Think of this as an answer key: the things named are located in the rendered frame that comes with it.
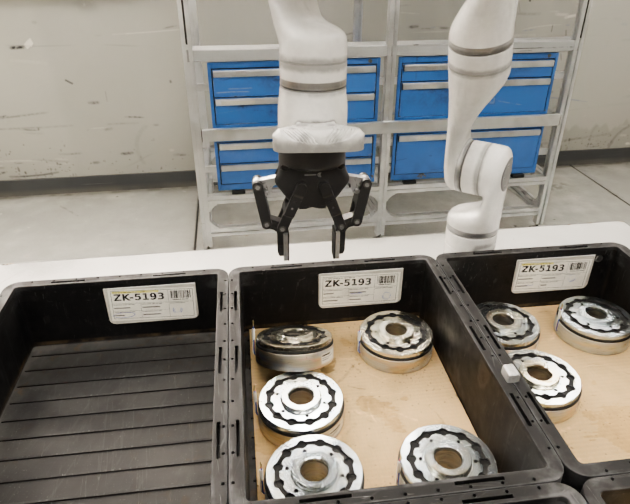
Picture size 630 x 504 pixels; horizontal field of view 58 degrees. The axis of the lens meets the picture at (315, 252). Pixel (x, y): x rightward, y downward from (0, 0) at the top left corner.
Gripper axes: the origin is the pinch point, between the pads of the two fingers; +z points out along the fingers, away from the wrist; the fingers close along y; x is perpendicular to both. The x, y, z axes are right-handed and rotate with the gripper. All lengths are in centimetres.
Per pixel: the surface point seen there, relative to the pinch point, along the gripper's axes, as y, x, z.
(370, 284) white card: -9.8, -9.1, 11.7
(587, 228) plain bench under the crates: -75, -58, 29
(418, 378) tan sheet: -14.1, 4.2, 18.3
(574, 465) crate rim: -21.2, 27.6, 8.6
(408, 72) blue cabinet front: -60, -183, 16
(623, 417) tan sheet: -37.3, 13.6, 18.0
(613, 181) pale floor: -212, -244, 94
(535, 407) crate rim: -20.8, 20.4, 8.4
